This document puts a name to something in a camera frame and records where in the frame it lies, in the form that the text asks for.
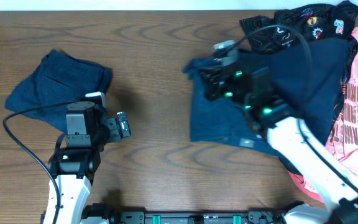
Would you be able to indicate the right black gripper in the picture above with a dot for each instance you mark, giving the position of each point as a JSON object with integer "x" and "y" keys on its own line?
{"x": 211, "y": 81}

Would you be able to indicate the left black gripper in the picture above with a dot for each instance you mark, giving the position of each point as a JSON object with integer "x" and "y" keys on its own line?
{"x": 111, "y": 125}

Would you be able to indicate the navy blue shorts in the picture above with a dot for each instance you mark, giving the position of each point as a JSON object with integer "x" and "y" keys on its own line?
{"x": 59, "y": 78}
{"x": 316, "y": 89}

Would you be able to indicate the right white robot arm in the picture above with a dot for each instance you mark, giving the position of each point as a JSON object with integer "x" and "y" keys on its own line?
{"x": 282, "y": 114}

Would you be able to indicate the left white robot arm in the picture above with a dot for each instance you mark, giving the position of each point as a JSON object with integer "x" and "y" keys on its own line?
{"x": 73, "y": 167}

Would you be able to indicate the black printed cycling jersey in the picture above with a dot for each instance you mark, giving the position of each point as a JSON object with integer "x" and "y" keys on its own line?
{"x": 300, "y": 26}

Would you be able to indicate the folded navy blue shorts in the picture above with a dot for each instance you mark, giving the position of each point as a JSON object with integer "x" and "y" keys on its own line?
{"x": 59, "y": 78}

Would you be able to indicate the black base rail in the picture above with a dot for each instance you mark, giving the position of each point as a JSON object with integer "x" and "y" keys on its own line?
{"x": 102, "y": 213}

